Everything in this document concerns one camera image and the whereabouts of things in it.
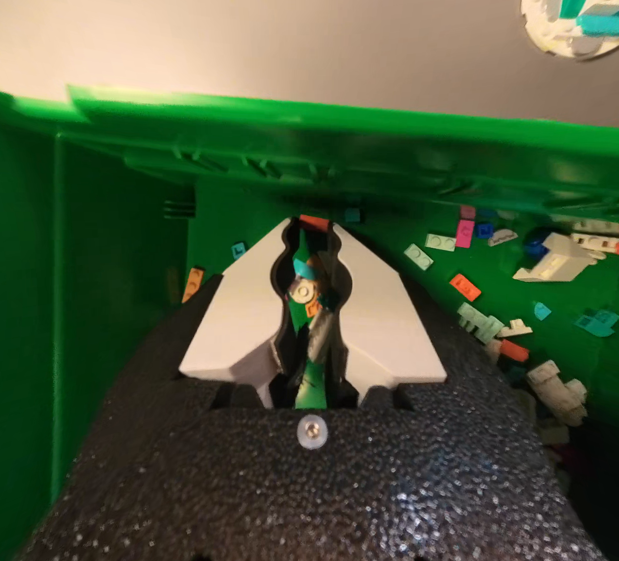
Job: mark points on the green plastic bin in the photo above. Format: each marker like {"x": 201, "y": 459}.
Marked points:
{"x": 121, "y": 232}

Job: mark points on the round white lego base build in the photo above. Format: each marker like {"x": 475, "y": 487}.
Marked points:
{"x": 546, "y": 5}

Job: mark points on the orange lego plate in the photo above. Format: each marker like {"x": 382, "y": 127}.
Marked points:
{"x": 315, "y": 223}

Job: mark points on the pile of lego pieces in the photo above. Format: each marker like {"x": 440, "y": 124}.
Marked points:
{"x": 556, "y": 258}

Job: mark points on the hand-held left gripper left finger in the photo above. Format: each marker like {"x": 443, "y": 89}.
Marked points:
{"x": 237, "y": 319}

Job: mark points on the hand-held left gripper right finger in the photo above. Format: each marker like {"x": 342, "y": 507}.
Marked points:
{"x": 387, "y": 319}

